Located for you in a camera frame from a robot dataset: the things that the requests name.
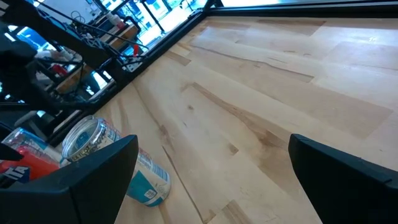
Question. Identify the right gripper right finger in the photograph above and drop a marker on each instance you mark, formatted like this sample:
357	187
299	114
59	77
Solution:
351	193

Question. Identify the silver mounting bracket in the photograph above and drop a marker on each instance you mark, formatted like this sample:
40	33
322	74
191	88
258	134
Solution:
135	67

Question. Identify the red Fanta strawberry can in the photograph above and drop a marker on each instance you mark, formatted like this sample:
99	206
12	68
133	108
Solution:
34	161

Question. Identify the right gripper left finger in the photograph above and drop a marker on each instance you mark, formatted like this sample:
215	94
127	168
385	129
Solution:
62	199

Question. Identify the slim teal patterned can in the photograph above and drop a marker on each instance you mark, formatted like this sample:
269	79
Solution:
149	180

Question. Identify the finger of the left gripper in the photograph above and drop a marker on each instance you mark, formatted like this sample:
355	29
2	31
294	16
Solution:
9	155

